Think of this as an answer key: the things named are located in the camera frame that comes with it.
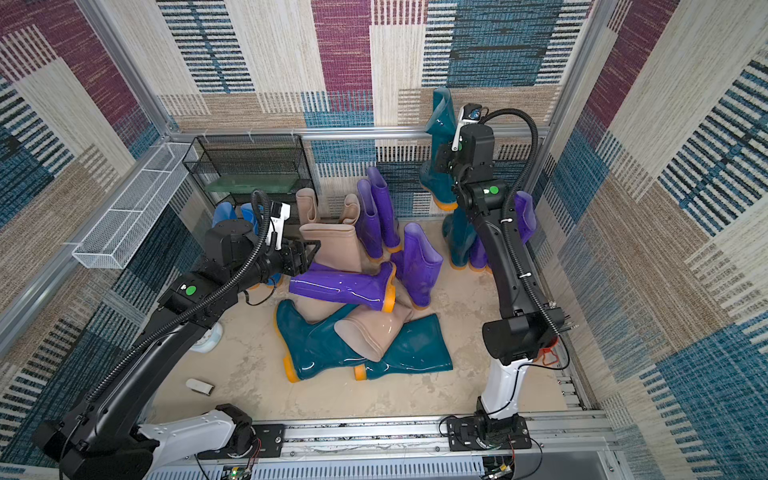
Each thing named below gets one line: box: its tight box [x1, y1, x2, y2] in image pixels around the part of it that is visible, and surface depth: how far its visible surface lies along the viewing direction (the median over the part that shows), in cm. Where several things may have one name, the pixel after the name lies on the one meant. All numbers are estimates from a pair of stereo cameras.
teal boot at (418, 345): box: [354, 313, 453, 381], surface depth 85 cm
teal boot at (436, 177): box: [419, 87, 458, 211], surface depth 70 cm
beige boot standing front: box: [299, 223, 362, 273], surface depth 82 cm
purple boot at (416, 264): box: [391, 223, 444, 309], surface depth 88 cm
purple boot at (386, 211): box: [367, 166, 402, 253], surface depth 96 cm
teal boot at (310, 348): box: [275, 299, 367, 383], surface depth 83 cm
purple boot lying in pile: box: [289, 262, 397, 313], surface depth 79 cm
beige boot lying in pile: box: [334, 299, 415, 362], surface depth 81 cm
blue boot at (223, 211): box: [211, 201, 238, 228], surface depth 92 cm
